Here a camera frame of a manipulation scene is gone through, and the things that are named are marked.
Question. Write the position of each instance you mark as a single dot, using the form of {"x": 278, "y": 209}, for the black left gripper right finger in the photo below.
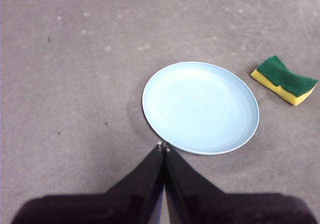
{"x": 225, "y": 209}

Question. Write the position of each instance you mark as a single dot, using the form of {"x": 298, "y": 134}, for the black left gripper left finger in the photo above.
{"x": 112, "y": 206}

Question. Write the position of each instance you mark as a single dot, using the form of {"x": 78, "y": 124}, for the light blue round plate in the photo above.
{"x": 200, "y": 108}

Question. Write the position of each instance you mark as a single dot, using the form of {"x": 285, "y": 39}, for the yellow sponge with green pad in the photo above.
{"x": 285, "y": 78}

